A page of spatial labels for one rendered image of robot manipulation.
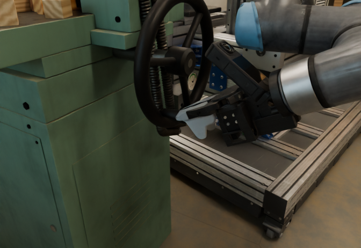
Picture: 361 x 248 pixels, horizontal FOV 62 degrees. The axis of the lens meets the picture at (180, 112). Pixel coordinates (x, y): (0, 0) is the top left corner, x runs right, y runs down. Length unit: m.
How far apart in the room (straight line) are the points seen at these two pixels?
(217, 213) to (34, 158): 0.90
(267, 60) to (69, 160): 0.66
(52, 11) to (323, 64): 0.48
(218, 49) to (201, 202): 1.08
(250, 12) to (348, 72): 0.18
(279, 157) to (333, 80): 1.06
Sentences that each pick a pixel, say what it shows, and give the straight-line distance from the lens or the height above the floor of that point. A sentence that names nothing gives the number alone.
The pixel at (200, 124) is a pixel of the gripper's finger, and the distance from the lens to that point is 0.52.
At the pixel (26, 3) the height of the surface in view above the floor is 0.92.
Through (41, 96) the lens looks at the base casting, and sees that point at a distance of 0.63.
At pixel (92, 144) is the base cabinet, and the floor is 0.61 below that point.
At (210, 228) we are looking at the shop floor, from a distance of 1.36.
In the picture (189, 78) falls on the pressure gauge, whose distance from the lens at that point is 0.94.
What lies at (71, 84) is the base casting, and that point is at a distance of 0.67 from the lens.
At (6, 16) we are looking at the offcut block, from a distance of 0.60.
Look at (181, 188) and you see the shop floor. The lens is 1.53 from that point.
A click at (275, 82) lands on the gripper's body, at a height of 0.85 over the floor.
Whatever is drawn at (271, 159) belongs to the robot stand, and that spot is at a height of 0.21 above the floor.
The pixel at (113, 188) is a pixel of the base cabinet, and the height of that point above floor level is 0.44.
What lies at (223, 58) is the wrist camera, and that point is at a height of 0.87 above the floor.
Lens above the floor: 0.99
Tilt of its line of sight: 26 degrees down
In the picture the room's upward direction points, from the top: straight up
